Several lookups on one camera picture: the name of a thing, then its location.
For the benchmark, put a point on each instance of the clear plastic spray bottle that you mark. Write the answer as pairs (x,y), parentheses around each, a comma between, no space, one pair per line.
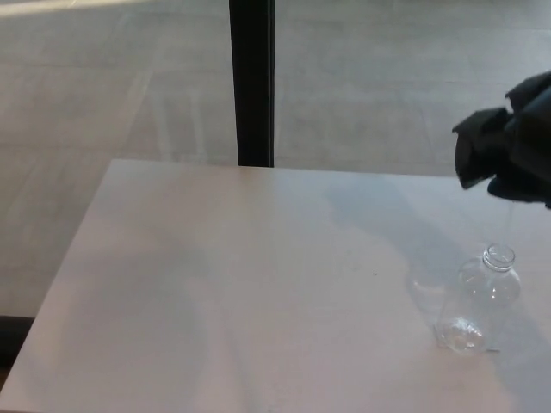
(490,286)

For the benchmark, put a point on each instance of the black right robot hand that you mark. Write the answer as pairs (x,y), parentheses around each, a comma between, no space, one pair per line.
(531,150)

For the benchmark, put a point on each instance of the black trigger sprayer lid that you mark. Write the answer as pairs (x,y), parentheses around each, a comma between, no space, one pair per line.
(475,142)

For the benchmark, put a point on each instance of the black vertical window post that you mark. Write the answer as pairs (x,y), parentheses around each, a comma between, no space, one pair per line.
(253,86)

